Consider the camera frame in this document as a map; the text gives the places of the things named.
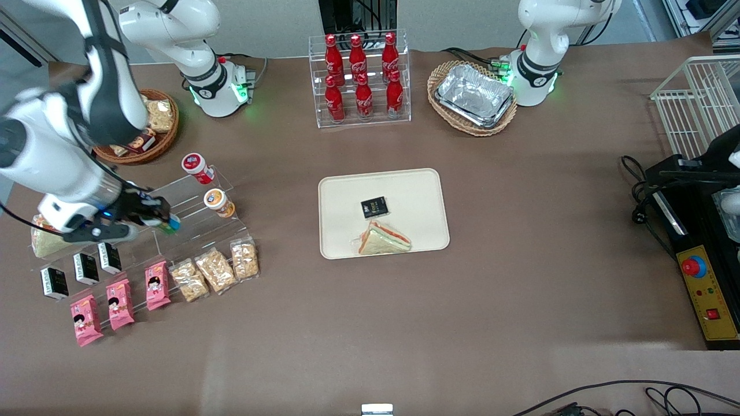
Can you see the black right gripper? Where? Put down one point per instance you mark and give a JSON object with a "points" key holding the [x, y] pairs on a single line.
{"points": [[130, 207]]}

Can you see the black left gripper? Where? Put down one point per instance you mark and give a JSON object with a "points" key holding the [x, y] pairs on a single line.
{"points": [[714, 151]]}

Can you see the green gum can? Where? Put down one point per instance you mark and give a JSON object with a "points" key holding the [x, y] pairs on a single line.
{"points": [[172, 225]]}

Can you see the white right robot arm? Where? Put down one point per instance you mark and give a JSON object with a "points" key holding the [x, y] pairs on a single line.
{"points": [[52, 150]]}

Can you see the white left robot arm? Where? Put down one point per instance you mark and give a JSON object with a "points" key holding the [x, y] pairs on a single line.
{"points": [[543, 63]]}

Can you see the orange gum can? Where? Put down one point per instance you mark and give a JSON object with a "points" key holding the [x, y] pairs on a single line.
{"points": [[215, 199]]}

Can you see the red gum can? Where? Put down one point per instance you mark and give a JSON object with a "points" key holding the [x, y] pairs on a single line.
{"points": [[195, 164]]}

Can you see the cream plastic tray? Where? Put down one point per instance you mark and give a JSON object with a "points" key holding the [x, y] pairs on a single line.
{"points": [[416, 196]]}

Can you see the clear acrylic stepped stand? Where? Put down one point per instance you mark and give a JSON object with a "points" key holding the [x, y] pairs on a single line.
{"points": [[191, 231]]}

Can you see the small black white box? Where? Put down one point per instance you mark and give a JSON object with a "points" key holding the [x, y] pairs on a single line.
{"points": [[86, 268], [109, 257], [54, 283]]}

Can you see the dark brown wicker basket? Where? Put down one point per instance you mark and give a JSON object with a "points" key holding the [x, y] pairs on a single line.
{"points": [[165, 144]]}

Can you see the pink snack pack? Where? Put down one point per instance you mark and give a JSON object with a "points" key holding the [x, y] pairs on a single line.
{"points": [[156, 286], [86, 320], [119, 304]]}

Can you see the red cookie box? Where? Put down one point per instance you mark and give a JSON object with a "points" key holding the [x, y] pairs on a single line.
{"points": [[144, 141]]}

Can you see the black yellow control box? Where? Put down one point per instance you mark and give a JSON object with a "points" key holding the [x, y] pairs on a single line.
{"points": [[708, 277]]}

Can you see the wrapped triangle sandwich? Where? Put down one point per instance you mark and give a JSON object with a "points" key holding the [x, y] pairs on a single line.
{"points": [[49, 245], [383, 241]]}

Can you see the red cola bottle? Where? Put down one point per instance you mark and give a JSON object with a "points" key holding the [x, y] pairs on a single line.
{"points": [[395, 98], [334, 104], [333, 58], [357, 58], [363, 101], [390, 55]]}

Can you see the small black snack packet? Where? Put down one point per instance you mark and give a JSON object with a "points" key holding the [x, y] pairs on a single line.
{"points": [[374, 207]]}

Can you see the stacked aluminium foil trays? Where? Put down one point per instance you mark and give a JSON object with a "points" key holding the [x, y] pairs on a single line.
{"points": [[474, 95]]}

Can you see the light wicker basket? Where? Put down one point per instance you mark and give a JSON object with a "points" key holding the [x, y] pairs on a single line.
{"points": [[445, 118]]}

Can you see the clear acrylic bottle rack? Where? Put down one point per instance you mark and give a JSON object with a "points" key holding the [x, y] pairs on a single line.
{"points": [[404, 110]]}

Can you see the black equipment stand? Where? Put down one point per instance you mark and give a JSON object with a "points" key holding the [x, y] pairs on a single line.
{"points": [[347, 14]]}

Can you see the metal frame rack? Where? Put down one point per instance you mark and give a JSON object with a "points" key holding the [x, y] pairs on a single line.
{"points": [[702, 14]]}

